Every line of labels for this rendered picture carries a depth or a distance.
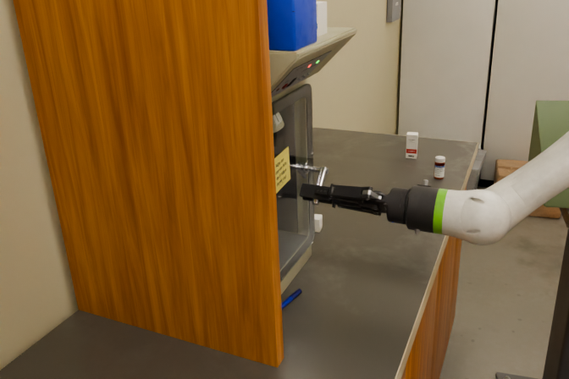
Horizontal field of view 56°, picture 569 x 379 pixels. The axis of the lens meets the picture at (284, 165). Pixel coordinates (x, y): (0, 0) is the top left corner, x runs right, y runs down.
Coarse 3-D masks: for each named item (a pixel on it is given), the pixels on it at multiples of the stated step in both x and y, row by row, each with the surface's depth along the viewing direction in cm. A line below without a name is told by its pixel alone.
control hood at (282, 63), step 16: (336, 32) 106; (352, 32) 110; (304, 48) 89; (320, 48) 95; (336, 48) 109; (272, 64) 88; (288, 64) 87; (320, 64) 111; (272, 80) 89; (272, 96) 98
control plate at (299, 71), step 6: (324, 54) 103; (312, 60) 98; (300, 66) 93; (306, 66) 98; (312, 66) 104; (294, 72) 93; (300, 72) 98; (306, 72) 104; (288, 78) 94; (294, 78) 99; (300, 78) 105; (282, 84) 94; (288, 84) 100; (294, 84) 105; (282, 90) 100
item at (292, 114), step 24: (288, 96) 109; (288, 120) 111; (288, 144) 112; (312, 144) 125; (288, 192) 115; (288, 216) 117; (312, 216) 131; (288, 240) 118; (312, 240) 133; (288, 264) 120
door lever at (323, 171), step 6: (306, 168) 122; (312, 168) 122; (318, 168) 121; (324, 168) 121; (318, 174) 121; (324, 174) 120; (318, 180) 120; (324, 180) 121; (312, 204) 119; (318, 204) 119
